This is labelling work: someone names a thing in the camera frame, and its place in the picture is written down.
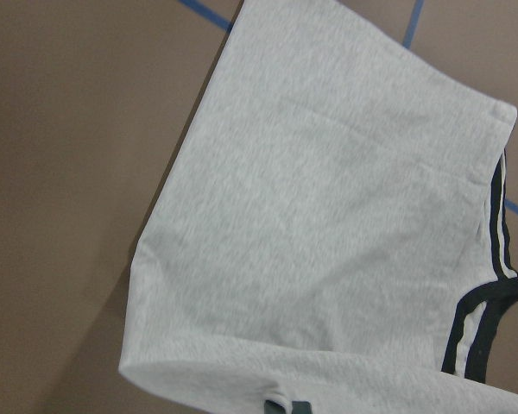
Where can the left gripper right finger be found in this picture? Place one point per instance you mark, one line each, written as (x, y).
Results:
(301, 407)

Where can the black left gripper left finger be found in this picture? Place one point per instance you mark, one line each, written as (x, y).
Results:
(271, 407)

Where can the grey cartoon print t-shirt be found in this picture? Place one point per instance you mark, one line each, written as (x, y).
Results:
(331, 230)

